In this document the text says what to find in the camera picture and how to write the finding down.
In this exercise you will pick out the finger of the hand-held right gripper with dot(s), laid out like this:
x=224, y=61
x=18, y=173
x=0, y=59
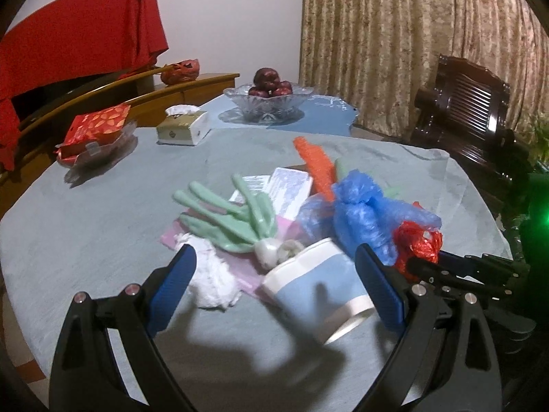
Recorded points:
x=433, y=268
x=463, y=261

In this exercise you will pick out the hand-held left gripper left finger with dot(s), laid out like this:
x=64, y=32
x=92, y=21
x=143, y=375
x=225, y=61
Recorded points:
x=171, y=283

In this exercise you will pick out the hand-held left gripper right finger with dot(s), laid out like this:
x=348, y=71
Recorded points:
x=381, y=283

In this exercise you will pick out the red plastic bag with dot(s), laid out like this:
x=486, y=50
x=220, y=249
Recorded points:
x=411, y=240

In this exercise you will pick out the blue and white paper cup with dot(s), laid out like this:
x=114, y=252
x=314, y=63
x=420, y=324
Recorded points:
x=309, y=292

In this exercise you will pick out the orange foam net sleeve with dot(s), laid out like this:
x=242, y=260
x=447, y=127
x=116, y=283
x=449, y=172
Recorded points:
x=315, y=163

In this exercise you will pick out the white crumpled tissue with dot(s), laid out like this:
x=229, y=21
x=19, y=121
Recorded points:
x=214, y=283

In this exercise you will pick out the blue plastic bag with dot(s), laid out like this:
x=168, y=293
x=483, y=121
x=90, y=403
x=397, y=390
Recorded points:
x=360, y=214

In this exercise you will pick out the grey tablecloth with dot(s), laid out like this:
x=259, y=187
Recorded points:
x=107, y=206

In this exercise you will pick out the green toy scallion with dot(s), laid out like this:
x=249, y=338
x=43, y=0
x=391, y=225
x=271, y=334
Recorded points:
x=257, y=219

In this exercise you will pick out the white medicine box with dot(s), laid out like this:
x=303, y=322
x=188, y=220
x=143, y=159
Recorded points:
x=287, y=189

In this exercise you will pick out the clear plastic tray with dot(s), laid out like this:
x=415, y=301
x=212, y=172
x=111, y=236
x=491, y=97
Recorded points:
x=111, y=150

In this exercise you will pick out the tissue box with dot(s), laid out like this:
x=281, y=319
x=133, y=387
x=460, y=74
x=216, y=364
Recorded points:
x=184, y=131

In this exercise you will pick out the dark wooden chair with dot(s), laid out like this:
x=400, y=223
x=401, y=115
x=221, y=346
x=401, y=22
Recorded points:
x=467, y=103

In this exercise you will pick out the red patterned gift packet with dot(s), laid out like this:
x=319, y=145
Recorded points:
x=98, y=124

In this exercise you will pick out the wooden cabinet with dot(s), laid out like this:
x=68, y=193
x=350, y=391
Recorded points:
x=184, y=90

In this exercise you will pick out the glass fruit bowl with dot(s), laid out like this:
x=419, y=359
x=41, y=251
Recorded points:
x=266, y=105

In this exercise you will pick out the pile of red apples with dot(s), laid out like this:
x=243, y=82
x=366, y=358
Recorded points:
x=268, y=79

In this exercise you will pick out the black television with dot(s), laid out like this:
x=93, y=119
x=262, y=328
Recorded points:
x=43, y=94

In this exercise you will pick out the beige patterned curtain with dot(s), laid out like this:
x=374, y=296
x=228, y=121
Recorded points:
x=386, y=30

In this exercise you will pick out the red cloth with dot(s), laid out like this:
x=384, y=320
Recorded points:
x=85, y=21

